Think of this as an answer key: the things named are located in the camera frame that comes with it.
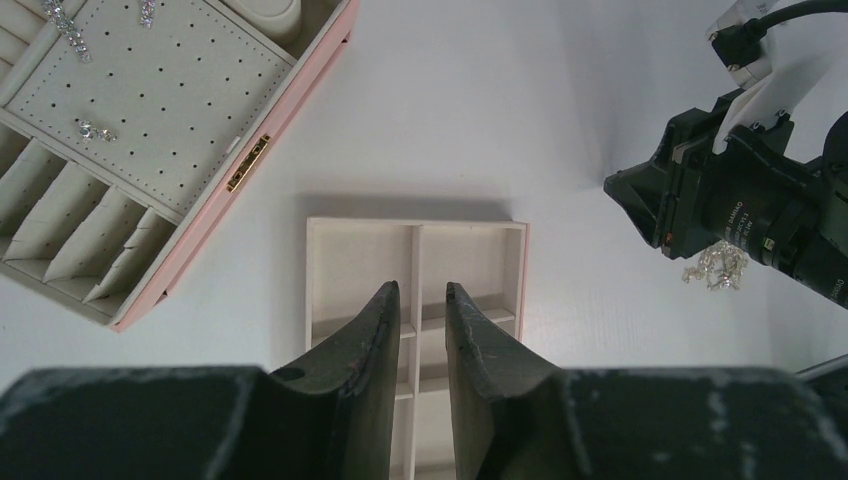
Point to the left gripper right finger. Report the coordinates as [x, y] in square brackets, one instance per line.
[506, 421]

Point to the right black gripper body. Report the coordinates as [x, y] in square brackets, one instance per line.
[784, 214]

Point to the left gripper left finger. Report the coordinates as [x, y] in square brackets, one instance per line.
[339, 397]

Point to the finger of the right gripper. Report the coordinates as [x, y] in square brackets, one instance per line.
[644, 192]

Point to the beige six-compartment tray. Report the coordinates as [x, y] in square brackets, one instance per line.
[347, 259]

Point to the pink jewelry box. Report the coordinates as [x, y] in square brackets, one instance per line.
[196, 91]

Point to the small crystal earring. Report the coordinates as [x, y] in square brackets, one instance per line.
[89, 132]

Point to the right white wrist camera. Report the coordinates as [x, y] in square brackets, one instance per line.
[776, 52]

